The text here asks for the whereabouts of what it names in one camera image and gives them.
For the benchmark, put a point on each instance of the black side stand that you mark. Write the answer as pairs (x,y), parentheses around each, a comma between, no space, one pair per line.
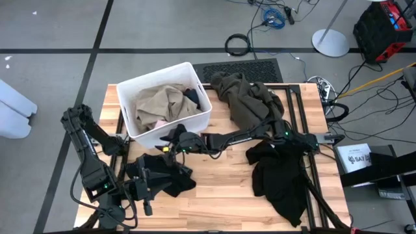
(383,169)

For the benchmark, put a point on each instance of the large black garment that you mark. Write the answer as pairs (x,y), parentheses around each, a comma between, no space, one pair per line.
(279,182)

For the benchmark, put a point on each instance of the red and black equipment case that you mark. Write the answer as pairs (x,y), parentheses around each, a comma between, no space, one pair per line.
(373,32)

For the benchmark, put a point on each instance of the pink garment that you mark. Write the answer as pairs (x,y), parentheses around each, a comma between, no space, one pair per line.
(159,123)

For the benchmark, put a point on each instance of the small black garment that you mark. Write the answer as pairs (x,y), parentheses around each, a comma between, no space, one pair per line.
(178,182)

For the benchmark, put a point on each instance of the navy garment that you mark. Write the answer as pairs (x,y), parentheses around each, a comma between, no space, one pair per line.
(192,96)

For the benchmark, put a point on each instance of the khaki garment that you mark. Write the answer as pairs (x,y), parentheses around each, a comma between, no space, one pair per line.
(162,104)

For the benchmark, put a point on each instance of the white plastic panel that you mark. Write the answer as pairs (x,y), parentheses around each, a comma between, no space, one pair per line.
(13,125)
(16,100)

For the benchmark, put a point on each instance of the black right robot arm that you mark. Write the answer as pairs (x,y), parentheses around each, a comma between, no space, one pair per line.
(240,139)

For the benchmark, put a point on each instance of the black power adapter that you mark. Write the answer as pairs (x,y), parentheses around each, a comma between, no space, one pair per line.
(289,15)

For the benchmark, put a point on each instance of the white power strip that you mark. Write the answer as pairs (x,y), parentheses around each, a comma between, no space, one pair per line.
(328,92)

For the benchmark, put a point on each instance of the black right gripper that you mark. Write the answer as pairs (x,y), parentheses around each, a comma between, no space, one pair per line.
(191,143)

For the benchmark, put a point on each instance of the dark olive hoodie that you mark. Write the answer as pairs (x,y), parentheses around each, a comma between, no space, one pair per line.
(243,100)

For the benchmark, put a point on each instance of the black floor mat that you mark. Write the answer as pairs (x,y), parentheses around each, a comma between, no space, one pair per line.
(253,70)

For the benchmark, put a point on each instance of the white printed box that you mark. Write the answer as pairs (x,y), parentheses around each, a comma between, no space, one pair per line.
(354,156)

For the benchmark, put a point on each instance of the grey round-base stand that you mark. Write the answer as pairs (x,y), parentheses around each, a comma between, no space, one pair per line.
(331,44)

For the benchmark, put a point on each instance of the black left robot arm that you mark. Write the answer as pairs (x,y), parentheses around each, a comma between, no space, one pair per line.
(87,156)

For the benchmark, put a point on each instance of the white plastic laundry basket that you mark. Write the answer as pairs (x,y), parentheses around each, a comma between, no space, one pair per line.
(156,78)

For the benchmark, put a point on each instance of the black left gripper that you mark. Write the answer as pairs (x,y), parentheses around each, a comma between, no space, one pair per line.
(136,188)

